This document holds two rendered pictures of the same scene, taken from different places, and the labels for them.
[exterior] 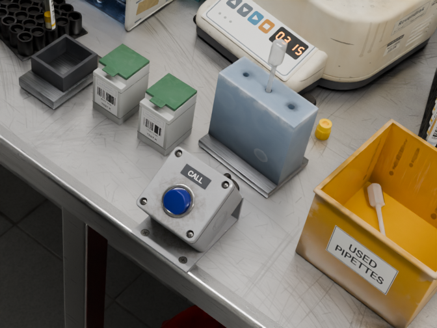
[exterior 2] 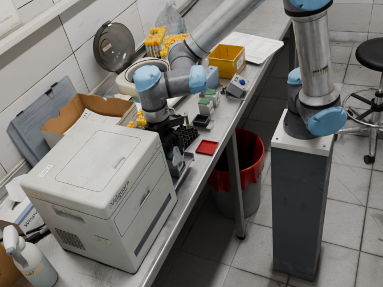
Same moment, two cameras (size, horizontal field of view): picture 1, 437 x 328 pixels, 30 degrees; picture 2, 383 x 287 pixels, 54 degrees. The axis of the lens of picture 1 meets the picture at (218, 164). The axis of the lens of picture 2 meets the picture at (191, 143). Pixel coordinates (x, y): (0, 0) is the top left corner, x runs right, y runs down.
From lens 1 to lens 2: 154 cm
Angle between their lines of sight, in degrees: 58
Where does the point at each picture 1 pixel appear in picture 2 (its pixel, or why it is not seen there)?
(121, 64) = (206, 100)
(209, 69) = (184, 105)
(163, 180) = (238, 85)
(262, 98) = (211, 72)
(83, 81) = (204, 118)
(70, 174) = (234, 113)
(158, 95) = (213, 92)
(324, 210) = (235, 62)
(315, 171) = not seen: hidden behind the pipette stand
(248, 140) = (214, 84)
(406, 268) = (243, 52)
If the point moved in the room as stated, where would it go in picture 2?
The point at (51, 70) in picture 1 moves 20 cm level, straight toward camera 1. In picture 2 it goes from (208, 118) to (253, 101)
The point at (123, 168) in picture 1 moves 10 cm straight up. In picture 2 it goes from (227, 106) to (224, 86)
